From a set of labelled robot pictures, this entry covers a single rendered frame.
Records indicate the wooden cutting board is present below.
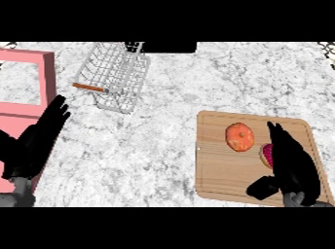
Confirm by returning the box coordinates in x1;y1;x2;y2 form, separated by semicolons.
195;110;335;208

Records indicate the black appliance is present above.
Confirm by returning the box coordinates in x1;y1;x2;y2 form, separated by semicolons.
140;42;198;54

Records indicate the orange round fruit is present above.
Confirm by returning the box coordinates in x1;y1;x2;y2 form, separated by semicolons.
225;122;256;153

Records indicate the white wire tiered basket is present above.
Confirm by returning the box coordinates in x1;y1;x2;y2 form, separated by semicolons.
74;42;152;115

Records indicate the pink open cabinet door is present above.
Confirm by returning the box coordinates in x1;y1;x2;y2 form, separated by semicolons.
0;47;58;195

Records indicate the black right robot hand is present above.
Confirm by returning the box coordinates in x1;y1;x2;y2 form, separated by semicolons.
247;121;323;207

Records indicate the pink frosted cupcake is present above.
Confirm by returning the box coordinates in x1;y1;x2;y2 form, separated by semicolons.
258;143;276;169

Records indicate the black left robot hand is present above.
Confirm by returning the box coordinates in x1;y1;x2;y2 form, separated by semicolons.
0;94;74;181

